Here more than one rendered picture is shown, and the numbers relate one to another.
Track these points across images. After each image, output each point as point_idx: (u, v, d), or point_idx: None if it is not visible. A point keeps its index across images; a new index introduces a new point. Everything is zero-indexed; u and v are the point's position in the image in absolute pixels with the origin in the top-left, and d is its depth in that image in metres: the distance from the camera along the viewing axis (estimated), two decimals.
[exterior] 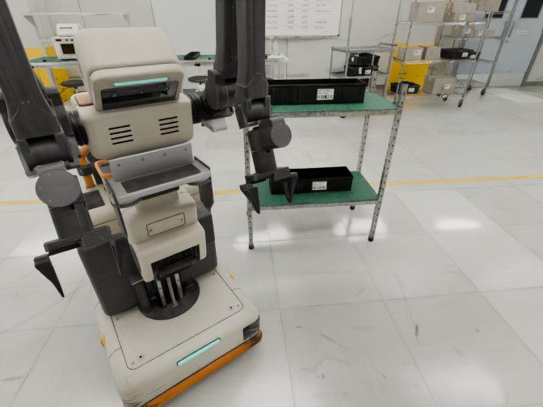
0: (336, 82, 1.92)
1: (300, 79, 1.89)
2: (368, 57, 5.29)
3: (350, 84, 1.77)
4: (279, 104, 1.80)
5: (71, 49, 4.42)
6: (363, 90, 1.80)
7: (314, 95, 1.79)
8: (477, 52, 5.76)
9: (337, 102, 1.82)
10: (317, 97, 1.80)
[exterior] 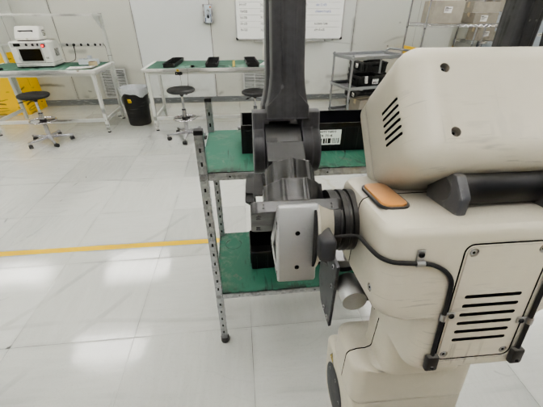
0: (344, 115, 1.32)
1: None
2: (374, 63, 4.69)
3: None
4: None
5: (32, 56, 3.82)
6: None
7: None
8: None
9: (346, 147, 1.22)
10: None
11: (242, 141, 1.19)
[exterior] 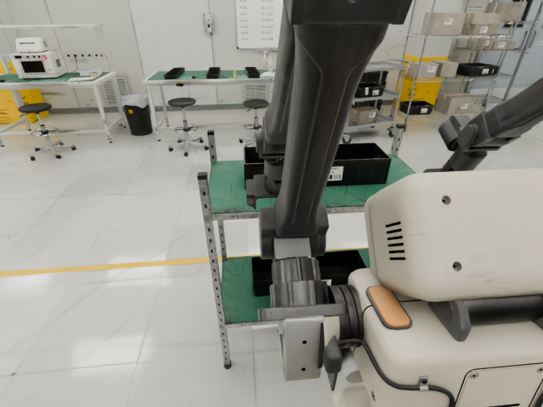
0: (346, 148, 1.33)
1: None
2: (374, 73, 4.70)
3: (367, 160, 1.19)
4: None
5: (34, 67, 3.83)
6: (385, 168, 1.21)
7: None
8: (496, 65, 5.18)
9: (347, 182, 1.23)
10: None
11: None
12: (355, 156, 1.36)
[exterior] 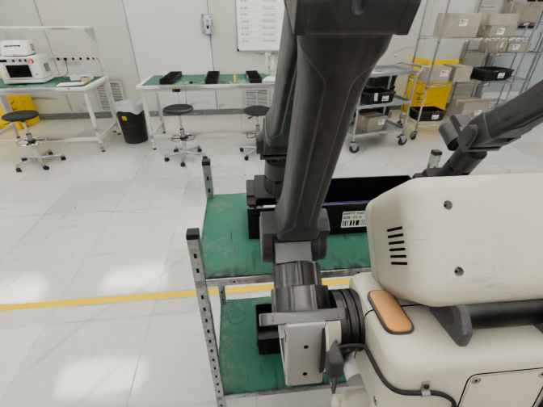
0: (372, 182, 1.08)
1: None
2: (382, 77, 4.45)
3: None
4: None
5: (20, 72, 3.58)
6: None
7: (337, 220, 0.95)
8: (510, 69, 4.92)
9: None
10: (343, 224, 0.96)
11: None
12: (384, 190, 1.10)
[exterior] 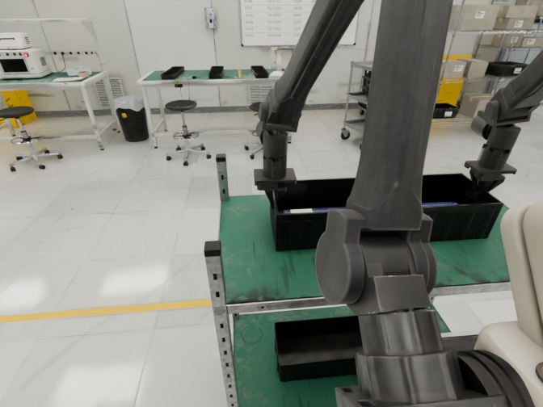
0: None
1: (346, 179, 0.88)
2: None
3: (466, 206, 0.76)
4: (301, 248, 0.78)
5: (14, 66, 3.41)
6: (492, 217, 0.79)
7: None
8: None
9: (431, 238, 0.81)
10: None
11: (275, 233, 0.78)
12: (431, 191, 0.93)
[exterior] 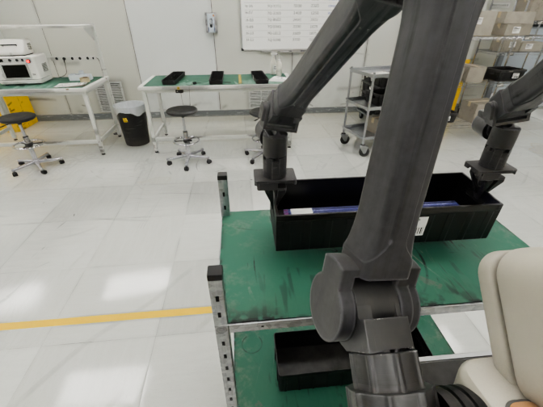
0: None
1: (346, 178, 0.88)
2: None
3: (466, 207, 0.76)
4: (301, 248, 0.79)
5: (17, 72, 3.44)
6: (491, 218, 0.79)
7: None
8: None
9: (431, 238, 0.81)
10: None
11: (275, 233, 0.78)
12: (431, 190, 0.93)
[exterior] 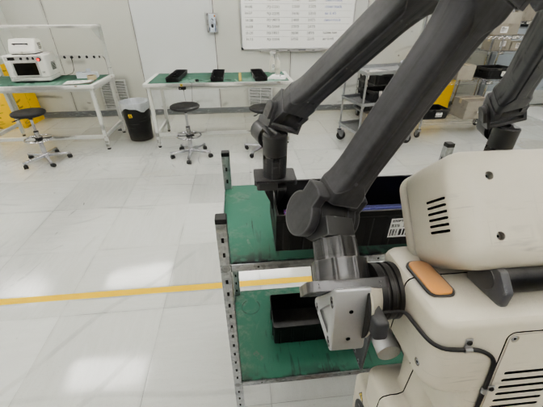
0: None
1: None
2: (386, 75, 4.48)
3: None
4: (301, 248, 0.79)
5: (27, 69, 3.61)
6: None
7: (383, 229, 0.78)
8: None
9: None
10: (389, 232, 0.79)
11: (275, 233, 0.78)
12: None
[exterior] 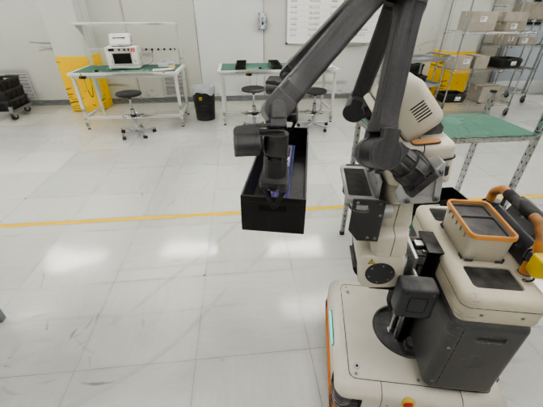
0: None
1: (255, 161, 0.98)
2: (412, 65, 5.26)
3: (308, 136, 1.18)
4: None
5: (123, 59, 4.39)
6: None
7: None
8: None
9: None
10: None
11: (296, 221, 0.82)
12: None
